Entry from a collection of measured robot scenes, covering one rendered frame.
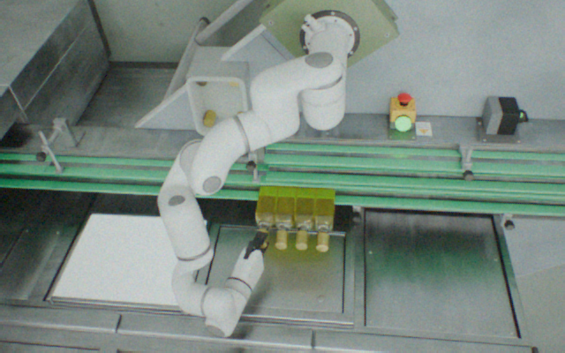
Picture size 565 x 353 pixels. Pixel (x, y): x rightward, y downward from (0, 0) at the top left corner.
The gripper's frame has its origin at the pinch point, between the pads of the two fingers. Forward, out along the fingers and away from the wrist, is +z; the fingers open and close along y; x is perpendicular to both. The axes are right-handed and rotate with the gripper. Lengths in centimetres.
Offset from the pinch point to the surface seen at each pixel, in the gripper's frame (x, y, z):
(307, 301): -15.9, -12.6, -6.7
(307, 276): -13.2, -12.6, 1.0
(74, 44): 106, 12, 58
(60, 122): 72, 18, 11
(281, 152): 2.1, 13.6, 23.4
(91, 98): 106, -12, 55
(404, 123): -31, 20, 39
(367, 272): -29.1, -16.4, 10.6
